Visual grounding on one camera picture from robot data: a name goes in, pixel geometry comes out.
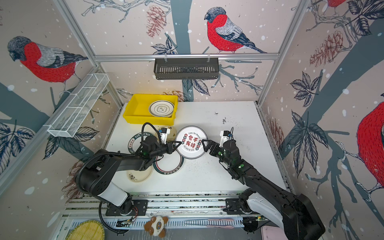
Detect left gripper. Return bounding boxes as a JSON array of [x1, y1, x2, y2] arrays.
[[149, 140, 182, 159]]

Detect small cream patterned plate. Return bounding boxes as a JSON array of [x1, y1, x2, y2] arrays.
[[162, 126, 178, 142]]

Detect large green red rimmed plate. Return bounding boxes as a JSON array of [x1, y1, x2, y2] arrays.
[[153, 152, 185, 175]]

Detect red characters white plate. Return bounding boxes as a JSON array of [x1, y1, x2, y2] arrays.
[[176, 126, 207, 160]]

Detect white green cloud plate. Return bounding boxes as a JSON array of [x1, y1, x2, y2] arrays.
[[149, 100, 175, 118]]

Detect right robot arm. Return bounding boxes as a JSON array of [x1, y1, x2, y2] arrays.
[[202, 140, 326, 240]]

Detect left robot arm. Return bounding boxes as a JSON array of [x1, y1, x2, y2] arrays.
[[75, 136, 182, 212]]

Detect yellow plastic bin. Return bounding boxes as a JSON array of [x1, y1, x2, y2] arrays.
[[123, 94, 178, 126]]

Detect dark green lettered rim plate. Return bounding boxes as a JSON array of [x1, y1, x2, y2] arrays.
[[128, 132, 153, 154]]

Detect cream plate with dark spot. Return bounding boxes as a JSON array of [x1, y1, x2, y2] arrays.
[[127, 167, 153, 183]]

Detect black hanging basket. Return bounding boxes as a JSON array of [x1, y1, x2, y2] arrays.
[[154, 58, 219, 80]]

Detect pink chopsticks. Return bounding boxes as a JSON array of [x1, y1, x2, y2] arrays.
[[184, 219, 234, 229]]

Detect panda plush toy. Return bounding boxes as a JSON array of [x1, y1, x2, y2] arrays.
[[144, 216, 169, 238]]

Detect pink tray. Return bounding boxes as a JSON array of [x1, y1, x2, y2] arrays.
[[261, 226, 287, 240]]

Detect yellow bamboo mat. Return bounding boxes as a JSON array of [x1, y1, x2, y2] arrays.
[[66, 220, 105, 240]]

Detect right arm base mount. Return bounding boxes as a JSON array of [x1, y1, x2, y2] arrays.
[[223, 189, 258, 215]]

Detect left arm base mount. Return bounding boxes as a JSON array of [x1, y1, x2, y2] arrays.
[[106, 196, 149, 217]]

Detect black corrugated cable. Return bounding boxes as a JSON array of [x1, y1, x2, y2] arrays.
[[76, 122, 163, 235]]

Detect white wire mesh basket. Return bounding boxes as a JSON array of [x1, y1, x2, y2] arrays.
[[48, 73, 110, 138]]

